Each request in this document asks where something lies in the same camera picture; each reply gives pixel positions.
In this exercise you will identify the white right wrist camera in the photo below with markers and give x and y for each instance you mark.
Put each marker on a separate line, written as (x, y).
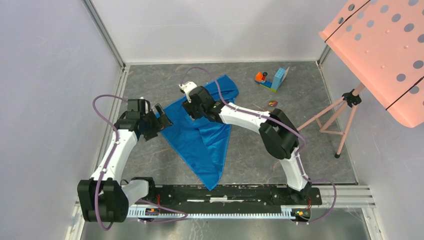
(186, 88)

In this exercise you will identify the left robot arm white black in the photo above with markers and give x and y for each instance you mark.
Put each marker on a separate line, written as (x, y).
(102, 197)

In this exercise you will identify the blue cloth napkin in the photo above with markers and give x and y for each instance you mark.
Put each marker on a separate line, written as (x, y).
(202, 144)

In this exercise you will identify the pink perforated music stand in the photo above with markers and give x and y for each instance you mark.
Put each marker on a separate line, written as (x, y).
(382, 43)

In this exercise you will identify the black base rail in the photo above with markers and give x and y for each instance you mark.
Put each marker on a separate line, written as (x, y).
(231, 201)

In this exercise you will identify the iridescent spoon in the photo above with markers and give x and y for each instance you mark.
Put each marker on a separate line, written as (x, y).
(272, 103)

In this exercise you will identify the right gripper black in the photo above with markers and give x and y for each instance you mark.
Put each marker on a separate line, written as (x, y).
(189, 108)

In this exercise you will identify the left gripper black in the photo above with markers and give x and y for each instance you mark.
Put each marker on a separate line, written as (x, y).
(160, 124)

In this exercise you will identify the toy brick set colourful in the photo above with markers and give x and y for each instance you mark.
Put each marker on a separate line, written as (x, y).
(275, 83)

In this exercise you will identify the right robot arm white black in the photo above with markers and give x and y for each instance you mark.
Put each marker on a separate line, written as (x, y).
(277, 132)

